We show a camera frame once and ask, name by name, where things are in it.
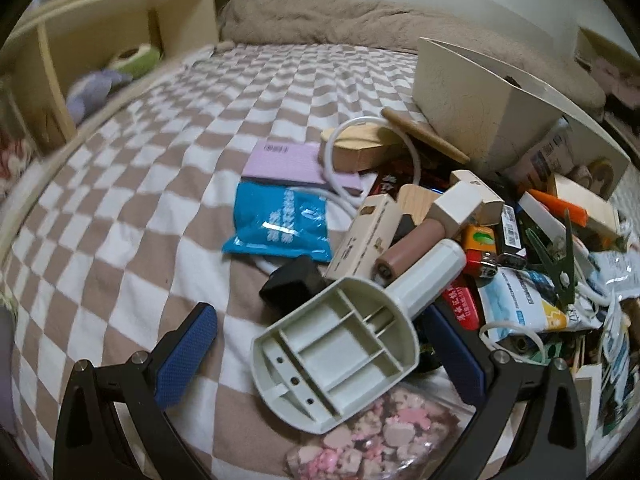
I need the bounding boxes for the orange lighter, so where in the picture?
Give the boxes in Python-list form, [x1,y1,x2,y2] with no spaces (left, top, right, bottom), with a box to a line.
[462,226,498,280]

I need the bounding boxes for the wooden headboard shelf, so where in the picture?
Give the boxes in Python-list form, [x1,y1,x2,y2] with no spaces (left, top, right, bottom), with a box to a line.
[0,0,237,151]

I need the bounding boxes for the beige quilted blanket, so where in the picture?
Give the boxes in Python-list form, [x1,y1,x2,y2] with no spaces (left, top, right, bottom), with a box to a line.
[220,0,605,117]

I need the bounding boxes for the side clothes shelf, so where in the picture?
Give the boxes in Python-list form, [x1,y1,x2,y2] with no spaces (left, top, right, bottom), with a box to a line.
[574,27,639,151]

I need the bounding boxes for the brown tape roll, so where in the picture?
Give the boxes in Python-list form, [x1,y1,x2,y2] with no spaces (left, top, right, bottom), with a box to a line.
[587,157,615,200]

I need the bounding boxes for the blue sachet packet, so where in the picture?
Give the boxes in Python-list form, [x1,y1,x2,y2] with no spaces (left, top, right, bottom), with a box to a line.
[222,181,332,263]

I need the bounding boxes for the purple plush toy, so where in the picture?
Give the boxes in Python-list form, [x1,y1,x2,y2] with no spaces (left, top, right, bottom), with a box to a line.
[66,68,132,126]

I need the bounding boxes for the checkered bed sheet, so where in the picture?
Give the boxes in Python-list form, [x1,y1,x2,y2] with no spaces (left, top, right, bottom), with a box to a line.
[2,44,418,479]

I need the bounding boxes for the green avocado plush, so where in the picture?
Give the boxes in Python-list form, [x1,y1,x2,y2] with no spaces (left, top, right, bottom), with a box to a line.
[107,44,162,79]

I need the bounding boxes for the white storage box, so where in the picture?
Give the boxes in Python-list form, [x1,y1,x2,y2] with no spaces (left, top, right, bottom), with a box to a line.
[412,38,630,184]

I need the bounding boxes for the bag of pink candies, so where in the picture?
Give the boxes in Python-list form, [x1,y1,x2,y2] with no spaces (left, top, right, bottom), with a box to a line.
[285,384,462,480]

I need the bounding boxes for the green clothes peg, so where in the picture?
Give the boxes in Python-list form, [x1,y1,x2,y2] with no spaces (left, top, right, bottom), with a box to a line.
[525,209,577,311]

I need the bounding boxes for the wooden rolling stick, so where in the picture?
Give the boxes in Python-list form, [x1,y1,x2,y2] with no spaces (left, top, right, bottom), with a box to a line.
[381,107,471,166]

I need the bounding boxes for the beige plastic lint roller holder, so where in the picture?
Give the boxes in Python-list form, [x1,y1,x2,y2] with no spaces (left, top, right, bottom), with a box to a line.
[250,238,465,434]

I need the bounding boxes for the brown cylinder tube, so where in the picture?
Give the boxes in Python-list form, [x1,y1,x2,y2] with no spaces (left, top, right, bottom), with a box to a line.
[374,219,446,284]

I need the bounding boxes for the black small box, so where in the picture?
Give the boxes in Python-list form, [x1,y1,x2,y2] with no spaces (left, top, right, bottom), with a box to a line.
[259,255,328,318]

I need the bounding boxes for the lilac paper card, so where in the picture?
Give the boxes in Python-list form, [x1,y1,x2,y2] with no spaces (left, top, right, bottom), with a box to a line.
[241,140,333,191]

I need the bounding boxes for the white cable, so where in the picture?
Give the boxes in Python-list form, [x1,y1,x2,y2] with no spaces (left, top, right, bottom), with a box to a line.
[286,115,422,212]

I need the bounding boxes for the orange utility knife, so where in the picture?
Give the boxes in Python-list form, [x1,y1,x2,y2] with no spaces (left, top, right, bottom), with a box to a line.
[528,188,589,228]

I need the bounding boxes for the white blue mask packet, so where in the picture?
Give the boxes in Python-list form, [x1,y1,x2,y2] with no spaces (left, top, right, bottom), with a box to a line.
[476,266,602,340]

